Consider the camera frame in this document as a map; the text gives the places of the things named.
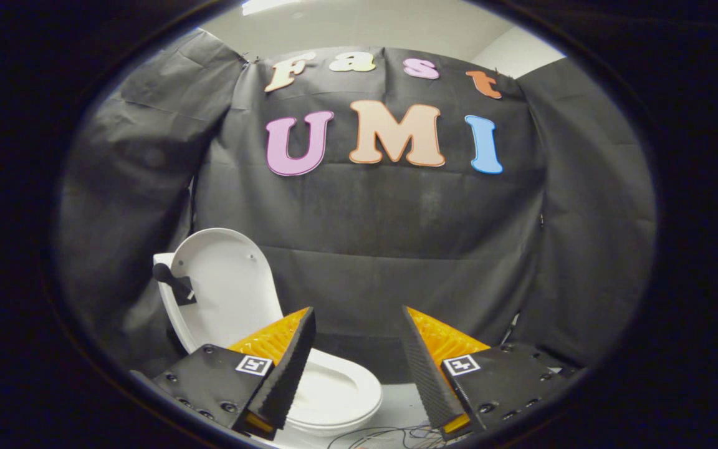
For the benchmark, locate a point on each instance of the white toilet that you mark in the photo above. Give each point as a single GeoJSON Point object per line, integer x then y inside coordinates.
{"type": "Point", "coordinates": [340, 390]}

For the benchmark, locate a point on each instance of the white toilet lid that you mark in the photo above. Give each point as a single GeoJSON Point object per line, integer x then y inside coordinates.
{"type": "Point", "coordinates": [228, 280]}

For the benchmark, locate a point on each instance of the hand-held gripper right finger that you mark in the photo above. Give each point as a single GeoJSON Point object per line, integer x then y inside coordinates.
{"type": "Point", "coordinates": [424, 371]}

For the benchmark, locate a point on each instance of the black backdrop cloth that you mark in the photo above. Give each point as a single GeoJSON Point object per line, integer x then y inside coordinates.
{"type": "Point", "coordinates": [396, 218]}

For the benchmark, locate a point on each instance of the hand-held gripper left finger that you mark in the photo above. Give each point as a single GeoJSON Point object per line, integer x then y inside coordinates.
{"type": "Point", "coordinates": [290, 368]}

